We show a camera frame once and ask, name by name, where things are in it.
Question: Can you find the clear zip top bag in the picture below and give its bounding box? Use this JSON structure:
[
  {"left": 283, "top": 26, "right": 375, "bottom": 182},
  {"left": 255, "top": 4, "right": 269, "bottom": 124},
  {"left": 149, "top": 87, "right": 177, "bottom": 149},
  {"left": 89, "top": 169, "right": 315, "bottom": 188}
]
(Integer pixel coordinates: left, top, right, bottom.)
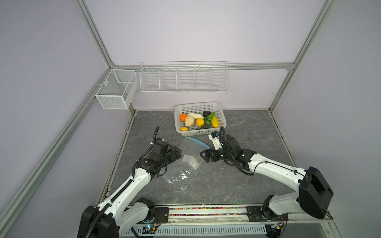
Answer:
[{"left": 163, "top": 137, "right": 210, "bottom": 191}]

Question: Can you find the yellow red toy peach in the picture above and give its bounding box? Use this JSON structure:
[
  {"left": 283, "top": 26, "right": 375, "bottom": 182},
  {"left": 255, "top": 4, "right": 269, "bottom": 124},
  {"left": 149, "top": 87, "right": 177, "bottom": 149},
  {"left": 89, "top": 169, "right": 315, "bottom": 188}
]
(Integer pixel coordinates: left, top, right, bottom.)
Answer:
[{"left": 195, "top": 119, "right": 205, "bottom": 127}]

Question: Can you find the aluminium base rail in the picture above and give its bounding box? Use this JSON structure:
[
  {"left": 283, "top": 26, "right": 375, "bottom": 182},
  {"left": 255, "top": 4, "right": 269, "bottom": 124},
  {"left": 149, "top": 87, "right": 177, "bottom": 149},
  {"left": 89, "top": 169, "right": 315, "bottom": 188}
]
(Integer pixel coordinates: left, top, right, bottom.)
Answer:
[{"left": 122, "top": 204, "right": 337, "bottom": 238}]

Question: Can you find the green toy leaf vegetable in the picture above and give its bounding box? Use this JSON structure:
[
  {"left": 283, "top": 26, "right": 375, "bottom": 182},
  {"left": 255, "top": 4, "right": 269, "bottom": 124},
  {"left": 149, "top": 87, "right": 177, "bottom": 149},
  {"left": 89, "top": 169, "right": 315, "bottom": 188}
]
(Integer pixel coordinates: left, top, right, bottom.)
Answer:
[{"left": 204, "top": 112, "right": 215, "bottom": 125}]

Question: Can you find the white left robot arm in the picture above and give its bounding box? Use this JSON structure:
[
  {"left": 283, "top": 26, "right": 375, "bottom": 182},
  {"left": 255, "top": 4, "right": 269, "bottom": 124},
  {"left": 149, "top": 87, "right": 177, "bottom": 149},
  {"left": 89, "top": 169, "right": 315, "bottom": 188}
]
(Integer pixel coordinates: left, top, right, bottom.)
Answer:
[{"left": 77, "top": 127, "right": 182, "bottom": 238}]

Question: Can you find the white wire wall rack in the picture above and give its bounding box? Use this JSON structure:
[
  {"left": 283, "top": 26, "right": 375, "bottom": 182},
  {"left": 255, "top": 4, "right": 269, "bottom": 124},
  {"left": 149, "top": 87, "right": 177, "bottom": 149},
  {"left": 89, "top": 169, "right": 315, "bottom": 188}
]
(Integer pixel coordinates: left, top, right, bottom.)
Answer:
[{"left": 140, "top": 61, "right": 230, "bottom": 94}]

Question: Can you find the beige toy potato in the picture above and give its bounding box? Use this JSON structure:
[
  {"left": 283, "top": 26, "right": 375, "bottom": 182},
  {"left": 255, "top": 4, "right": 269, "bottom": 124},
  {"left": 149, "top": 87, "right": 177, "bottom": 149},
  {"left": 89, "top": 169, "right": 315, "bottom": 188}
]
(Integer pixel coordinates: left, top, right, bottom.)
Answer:
[{"left": 184, "top": 116, "right": 195, "bottom": 127}]

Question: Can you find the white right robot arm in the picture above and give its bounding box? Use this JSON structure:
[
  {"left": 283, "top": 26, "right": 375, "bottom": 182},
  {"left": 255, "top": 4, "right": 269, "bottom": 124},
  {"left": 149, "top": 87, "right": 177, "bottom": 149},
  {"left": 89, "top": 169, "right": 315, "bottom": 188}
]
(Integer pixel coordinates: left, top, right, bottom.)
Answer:
[{"left": 200, "top": 127, "right": 334, "bottom": 221}]

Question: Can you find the white mesh wall box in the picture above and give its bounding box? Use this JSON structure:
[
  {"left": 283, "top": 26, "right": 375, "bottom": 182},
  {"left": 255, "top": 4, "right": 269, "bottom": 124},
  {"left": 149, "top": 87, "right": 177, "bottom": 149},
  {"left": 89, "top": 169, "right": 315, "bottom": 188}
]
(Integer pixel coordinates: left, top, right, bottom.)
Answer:
[{"left": 95, "top": 69, "right": 139, "bottom": 110}]

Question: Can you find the white toy cucumber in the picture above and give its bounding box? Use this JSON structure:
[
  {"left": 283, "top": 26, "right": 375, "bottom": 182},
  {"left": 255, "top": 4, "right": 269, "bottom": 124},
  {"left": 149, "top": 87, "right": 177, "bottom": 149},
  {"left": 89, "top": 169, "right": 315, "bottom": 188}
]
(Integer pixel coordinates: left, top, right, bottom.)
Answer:
[{"left": 188, "top": 113, "right": 204, "bottom": 120}]

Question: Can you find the orange toy carrot piece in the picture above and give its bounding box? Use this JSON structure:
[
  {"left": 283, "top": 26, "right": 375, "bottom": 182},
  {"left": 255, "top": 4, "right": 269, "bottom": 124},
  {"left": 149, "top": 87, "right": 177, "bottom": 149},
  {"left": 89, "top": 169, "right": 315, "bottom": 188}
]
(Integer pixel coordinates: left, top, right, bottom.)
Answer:
[{"left": 180, "top": 114, "right": 187, "bottom": 122}]

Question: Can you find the yellow toy corn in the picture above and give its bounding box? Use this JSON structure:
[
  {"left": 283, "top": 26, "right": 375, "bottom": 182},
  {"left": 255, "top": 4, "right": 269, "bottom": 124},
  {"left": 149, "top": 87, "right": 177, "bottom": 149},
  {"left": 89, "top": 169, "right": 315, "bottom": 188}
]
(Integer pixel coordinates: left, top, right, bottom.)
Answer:
[{"left": 211, "top": 116, "right": 220, "bottom": 128}]

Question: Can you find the black toy avocado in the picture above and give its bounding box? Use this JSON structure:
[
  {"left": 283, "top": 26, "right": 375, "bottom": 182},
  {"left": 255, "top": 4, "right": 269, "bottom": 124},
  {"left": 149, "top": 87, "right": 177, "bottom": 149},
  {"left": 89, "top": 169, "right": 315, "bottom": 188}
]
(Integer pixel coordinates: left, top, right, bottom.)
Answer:
[{"left": 202, "top": 111, "right": 211, "bottom": 118}]

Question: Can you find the white perforated plastic basket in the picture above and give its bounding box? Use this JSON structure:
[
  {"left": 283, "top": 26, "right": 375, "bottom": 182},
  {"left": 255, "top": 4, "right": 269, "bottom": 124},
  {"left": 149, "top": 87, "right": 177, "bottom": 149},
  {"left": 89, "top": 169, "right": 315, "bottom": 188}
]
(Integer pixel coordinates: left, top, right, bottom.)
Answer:
[{"left": 174, "top": 102, "right": 227, "bottom": 136}]

